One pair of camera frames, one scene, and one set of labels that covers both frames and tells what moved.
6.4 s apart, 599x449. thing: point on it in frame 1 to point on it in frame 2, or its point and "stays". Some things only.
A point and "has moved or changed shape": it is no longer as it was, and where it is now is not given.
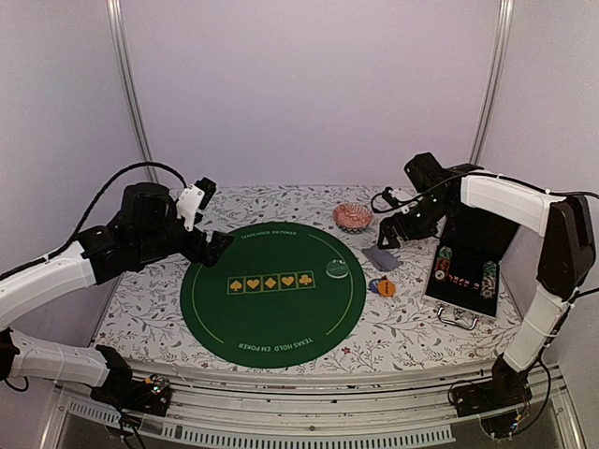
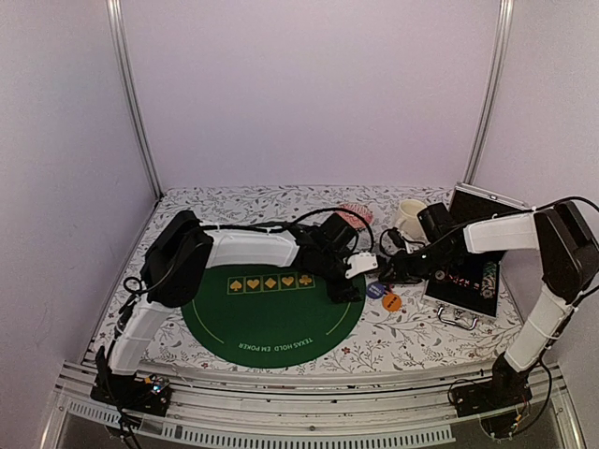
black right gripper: (387, 226) to (403, 272)
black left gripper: (213, 251) to (341, 294)
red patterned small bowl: (353, 218) stays
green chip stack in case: (489, 279) stays
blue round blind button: (373, 285) has moved or changed shape
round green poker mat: (278, 296) stays
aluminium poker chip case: (463, 280) stays
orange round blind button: (387, 288) to (391, 303)
